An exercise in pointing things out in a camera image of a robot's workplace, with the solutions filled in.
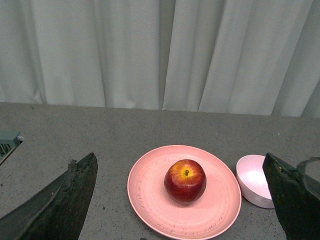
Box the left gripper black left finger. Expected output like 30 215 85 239
0 153 98 240

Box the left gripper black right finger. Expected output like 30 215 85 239
262 152 320 240

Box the red yellow apple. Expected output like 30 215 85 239
164 159 207 206

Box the pink bowl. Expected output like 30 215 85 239
236 154 275 209

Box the pink plate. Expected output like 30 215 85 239
127 145 242 240

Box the grey green plastic crate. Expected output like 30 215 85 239
0 130 24 165

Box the white curtain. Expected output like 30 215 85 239
0 0 320 118

